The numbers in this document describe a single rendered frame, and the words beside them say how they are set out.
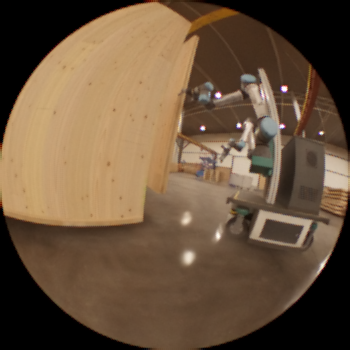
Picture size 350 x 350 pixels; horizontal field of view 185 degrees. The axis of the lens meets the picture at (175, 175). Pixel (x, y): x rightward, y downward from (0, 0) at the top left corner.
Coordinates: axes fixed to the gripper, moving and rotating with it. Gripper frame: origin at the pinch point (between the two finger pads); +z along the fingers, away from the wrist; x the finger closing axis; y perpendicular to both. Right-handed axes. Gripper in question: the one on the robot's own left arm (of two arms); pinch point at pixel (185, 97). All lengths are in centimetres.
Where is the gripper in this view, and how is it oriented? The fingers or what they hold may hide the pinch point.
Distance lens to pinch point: 112.9
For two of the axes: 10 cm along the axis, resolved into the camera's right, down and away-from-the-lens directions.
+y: 1.9, -9.8, -0.9
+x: -8.0, -1.0, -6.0
